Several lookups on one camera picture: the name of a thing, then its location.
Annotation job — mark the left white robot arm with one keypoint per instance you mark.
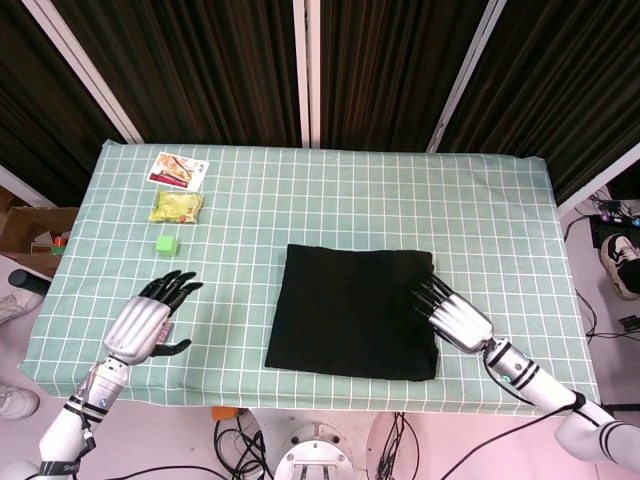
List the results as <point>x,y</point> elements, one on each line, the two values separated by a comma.
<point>97,395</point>

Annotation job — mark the black cylinder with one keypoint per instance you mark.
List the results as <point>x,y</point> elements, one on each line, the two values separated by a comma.
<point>27,283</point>

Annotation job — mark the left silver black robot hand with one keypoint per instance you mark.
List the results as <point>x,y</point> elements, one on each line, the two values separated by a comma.
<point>137,327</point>

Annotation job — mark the white shoe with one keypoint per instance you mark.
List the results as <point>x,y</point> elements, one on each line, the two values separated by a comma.
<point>17,402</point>
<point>15,307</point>

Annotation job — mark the orange object under table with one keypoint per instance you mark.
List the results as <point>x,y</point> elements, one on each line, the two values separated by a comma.
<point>224,413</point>

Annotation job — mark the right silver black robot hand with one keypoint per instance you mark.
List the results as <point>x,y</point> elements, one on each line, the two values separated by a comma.
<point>460,322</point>

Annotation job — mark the brown cardboard box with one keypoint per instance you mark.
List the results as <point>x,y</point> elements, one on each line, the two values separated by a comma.
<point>25,225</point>

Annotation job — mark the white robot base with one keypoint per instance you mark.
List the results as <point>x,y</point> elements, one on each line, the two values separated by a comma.
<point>315,450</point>

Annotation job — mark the black and white sneaker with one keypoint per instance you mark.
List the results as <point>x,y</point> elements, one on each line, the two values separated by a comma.
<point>620,265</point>

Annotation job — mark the green cube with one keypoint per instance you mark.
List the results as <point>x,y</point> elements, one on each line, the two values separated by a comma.
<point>166,246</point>

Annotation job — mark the yellow green snack bag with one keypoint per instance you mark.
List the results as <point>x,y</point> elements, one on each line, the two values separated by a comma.
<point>177,207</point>

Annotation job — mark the black power strip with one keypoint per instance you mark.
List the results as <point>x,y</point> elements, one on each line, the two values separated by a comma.
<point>612,227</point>

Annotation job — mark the red green small box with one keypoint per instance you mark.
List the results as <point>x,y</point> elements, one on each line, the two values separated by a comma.
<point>59,244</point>

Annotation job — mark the white food picture packet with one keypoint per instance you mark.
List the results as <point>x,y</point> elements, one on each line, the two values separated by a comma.
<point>175,170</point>

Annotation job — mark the small black floor device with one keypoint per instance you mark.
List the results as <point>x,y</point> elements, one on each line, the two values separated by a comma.
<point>631,322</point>

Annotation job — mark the pink patterned packet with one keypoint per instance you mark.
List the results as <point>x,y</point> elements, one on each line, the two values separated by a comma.
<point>166,332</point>

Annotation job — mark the dark brown curtain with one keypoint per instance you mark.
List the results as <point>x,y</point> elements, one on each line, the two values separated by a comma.
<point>560,90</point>
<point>390,70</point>
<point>40,125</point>
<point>200,70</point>

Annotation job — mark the white partition frame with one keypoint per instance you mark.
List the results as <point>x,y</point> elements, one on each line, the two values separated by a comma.
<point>465,75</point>
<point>600,182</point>
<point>20,185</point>
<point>306,70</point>
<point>85,70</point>

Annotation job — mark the green checked tablecloth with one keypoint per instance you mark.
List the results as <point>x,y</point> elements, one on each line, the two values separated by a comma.
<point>350,190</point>

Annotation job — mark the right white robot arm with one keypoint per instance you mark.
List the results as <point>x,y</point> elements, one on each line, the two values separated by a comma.
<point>520,372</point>

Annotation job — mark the black T-shirt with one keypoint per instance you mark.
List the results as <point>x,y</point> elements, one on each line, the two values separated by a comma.
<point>350,310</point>

